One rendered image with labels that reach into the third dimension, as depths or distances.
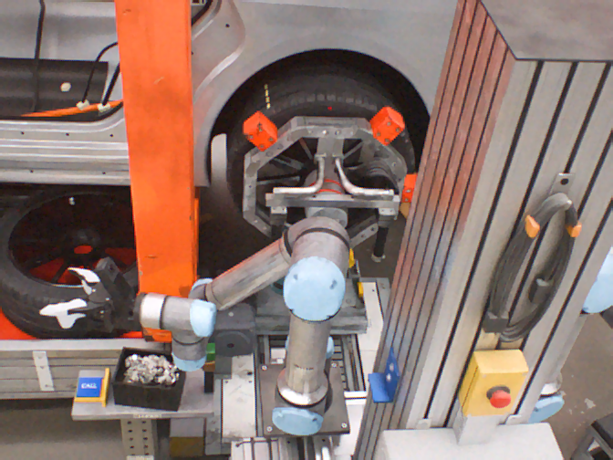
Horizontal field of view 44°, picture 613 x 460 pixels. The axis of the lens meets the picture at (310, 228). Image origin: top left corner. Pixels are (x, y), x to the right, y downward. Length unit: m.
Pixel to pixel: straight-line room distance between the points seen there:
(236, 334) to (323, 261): 1.31
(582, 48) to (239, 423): 2.13
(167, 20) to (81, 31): 1.58
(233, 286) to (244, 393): 1.28
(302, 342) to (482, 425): 0.40
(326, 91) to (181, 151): 0.66
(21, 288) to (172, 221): 0.81
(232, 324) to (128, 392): 0.51
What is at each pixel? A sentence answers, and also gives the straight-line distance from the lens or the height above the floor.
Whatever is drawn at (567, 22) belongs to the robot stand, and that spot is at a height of 2.03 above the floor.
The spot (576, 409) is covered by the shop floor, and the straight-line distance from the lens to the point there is 3.31.
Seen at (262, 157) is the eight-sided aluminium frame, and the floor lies 1.00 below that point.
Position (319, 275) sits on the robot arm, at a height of 1.46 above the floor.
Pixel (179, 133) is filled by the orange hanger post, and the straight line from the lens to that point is 1.97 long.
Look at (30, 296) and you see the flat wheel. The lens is 2.77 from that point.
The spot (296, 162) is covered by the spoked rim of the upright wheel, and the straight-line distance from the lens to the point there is 2.63.
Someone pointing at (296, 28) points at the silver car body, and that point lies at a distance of 2.41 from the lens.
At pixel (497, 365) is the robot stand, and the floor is 1.46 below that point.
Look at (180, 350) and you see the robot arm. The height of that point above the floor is 1.14.
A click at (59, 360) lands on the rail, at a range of 2.78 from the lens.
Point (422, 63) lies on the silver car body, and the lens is 2.53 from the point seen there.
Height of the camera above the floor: 2.47
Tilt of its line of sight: 42 degrees down
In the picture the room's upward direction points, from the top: 7 degrees clockwise
